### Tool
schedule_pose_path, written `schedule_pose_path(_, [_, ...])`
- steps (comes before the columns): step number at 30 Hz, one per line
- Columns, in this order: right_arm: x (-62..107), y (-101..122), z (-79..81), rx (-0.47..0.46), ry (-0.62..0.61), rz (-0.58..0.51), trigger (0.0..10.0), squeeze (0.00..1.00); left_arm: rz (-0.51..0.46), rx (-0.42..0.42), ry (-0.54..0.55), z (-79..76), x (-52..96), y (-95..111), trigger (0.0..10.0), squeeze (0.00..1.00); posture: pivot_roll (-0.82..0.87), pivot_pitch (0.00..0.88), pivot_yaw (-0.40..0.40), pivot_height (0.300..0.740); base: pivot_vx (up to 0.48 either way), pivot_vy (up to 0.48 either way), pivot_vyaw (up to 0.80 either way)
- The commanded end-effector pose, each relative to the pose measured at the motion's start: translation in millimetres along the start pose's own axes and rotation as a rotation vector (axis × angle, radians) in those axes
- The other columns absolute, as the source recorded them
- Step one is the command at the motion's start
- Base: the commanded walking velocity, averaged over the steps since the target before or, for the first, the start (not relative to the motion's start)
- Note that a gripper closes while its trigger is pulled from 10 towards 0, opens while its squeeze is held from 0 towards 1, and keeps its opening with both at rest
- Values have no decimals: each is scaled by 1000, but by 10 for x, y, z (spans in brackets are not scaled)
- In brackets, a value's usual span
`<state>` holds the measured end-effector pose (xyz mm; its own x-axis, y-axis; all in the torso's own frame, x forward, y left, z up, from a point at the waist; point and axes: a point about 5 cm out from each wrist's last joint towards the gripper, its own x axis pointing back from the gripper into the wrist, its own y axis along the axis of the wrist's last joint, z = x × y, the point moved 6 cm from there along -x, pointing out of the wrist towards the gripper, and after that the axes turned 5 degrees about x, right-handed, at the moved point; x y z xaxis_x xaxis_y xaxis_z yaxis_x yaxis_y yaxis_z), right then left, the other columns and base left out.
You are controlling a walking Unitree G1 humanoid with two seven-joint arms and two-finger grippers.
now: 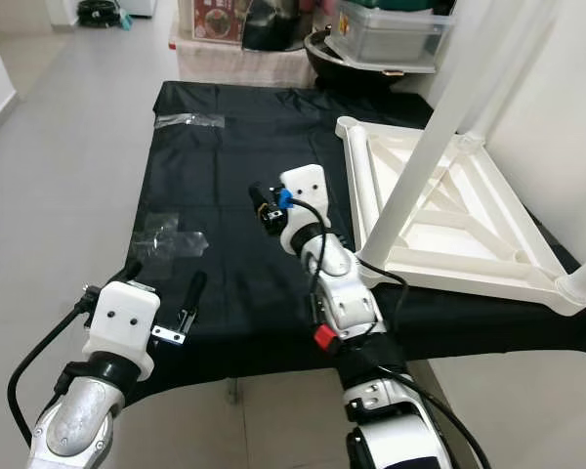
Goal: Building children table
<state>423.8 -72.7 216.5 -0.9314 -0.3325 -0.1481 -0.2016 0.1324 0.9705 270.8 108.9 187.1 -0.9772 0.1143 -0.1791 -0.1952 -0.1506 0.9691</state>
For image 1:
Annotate black cloth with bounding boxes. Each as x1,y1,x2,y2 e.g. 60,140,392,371
137,81,586,402

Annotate clear tape patch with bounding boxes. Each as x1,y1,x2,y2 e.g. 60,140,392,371
137,215,206,260

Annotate clear plastic film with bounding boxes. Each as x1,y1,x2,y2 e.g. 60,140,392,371
154,113,226,130

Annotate beige patterned cloth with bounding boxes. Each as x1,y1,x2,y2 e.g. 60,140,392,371
176,39,318,87

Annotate black plastic bag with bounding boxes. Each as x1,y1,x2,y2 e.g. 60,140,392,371
242,0,309,52

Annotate red printed food box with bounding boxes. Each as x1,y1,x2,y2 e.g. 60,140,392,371
193,0,250,42

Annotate clear plastic storage container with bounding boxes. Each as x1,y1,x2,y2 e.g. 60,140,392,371
330,5,455,74

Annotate white floor appliance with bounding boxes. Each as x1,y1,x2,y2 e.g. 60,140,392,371
119,0,157,17

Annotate dark green lidded tray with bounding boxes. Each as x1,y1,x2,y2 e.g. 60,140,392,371
342,0,455,13

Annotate black coiled floor item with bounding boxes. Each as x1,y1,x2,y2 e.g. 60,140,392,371
76,0,128,28

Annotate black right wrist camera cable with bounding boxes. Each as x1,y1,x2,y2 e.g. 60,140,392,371
275,189,413,328

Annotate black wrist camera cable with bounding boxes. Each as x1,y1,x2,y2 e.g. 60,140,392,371
8,288,99,446
275,189,413,328

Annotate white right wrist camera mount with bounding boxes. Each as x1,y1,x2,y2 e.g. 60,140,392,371
278,164,331,253

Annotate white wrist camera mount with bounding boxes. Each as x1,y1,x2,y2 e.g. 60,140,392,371
278,164,331,253
83,280,162,382

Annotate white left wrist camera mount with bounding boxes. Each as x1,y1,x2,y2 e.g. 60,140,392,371
83,280,162,382

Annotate black left wrist camera cable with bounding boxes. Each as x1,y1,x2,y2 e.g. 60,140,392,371
8,288,99,446

